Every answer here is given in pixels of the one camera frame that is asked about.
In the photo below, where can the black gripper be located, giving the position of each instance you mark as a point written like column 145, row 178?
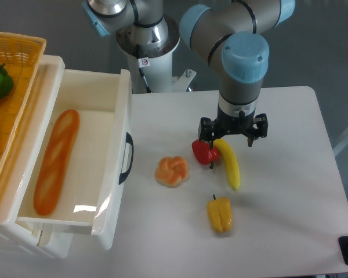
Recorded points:
column 251, row 126

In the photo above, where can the long orange bread loaf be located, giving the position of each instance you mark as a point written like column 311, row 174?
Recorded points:
column 55, row 162

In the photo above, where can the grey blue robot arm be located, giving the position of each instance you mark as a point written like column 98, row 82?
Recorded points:
column 229, row 41

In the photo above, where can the round knotted bread roll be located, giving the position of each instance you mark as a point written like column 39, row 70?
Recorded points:
column 171, row 171

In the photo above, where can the open upper white drawer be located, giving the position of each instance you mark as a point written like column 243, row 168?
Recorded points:
column 99, row 164

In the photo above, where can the white plastic drawer cabinet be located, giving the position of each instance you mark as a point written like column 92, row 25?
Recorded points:
column 22, row 236

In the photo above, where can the yellow banana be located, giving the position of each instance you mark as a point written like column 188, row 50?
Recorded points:
column 230, row 162

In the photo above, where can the red bell pepper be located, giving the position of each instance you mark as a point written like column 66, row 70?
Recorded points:
column 204, row 154

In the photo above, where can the yellow bell pepper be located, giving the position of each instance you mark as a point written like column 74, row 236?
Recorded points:
column 220, row 214

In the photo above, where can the orange woven basket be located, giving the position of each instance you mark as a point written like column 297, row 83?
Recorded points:
column 21, row 55

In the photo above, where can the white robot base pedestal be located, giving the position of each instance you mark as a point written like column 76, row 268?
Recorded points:
column 149, row 52

